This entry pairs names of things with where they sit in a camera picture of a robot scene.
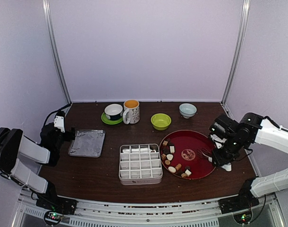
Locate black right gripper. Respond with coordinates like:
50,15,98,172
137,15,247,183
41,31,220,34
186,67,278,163
211,136,243,167

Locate white metal tongs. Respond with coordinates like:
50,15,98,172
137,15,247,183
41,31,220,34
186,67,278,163
197,148,232,172

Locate bunny print tin lid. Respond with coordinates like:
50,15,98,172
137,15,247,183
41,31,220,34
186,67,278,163
68,130,106,158

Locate silver divided tin box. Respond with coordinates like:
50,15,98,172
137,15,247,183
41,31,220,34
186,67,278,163
118,144,163,185

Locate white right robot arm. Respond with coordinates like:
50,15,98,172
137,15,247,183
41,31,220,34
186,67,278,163
209,113,288,209

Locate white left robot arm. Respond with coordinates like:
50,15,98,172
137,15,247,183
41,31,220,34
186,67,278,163
0,110,75,210

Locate white cube chocolate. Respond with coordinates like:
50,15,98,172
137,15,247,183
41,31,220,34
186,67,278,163
185,169,192,176

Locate brown cylinder chocolate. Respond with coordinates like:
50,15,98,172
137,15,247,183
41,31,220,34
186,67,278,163
175,164,182,171

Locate white rectangular chocolate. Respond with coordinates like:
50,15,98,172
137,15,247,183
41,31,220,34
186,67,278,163
169,146,175,154

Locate dark chocolate piece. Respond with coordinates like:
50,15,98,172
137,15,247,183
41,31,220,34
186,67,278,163
162,148,170,155

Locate red round tray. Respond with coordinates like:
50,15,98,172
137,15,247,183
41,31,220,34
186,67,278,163
159,130,215,180

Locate pale blue ceramic bowl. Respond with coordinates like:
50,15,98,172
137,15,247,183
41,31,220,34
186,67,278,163
179,103,197,119

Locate green saucer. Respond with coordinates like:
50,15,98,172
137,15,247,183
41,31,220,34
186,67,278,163
101,113,123,125

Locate dark white-lined cup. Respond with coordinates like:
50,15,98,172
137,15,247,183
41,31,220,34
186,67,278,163
104,104,123,120

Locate lime green bowl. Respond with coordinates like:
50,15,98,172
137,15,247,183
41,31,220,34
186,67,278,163
151,113,171,131

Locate white patterned mug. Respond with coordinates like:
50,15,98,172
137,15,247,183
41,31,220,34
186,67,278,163
122,100,140,124

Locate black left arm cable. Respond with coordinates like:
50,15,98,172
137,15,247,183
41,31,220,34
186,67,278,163
42,104,71,130

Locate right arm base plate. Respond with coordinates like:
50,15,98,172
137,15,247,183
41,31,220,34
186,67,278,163
218,195,259,214

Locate aluminium front rail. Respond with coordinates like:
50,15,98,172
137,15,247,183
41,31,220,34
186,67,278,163
9,191,287,227

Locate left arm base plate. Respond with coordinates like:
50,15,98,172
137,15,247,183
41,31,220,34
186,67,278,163
36,194,77,215

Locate left aluminium frame post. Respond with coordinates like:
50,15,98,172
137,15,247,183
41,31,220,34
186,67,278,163
42,0,71,104

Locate aluminium frame post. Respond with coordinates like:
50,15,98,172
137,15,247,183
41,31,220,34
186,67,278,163
42,0,71,104
221,0,251,106

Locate right aluminium frame post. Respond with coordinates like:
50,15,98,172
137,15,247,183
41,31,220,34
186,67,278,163
221,0,251,106

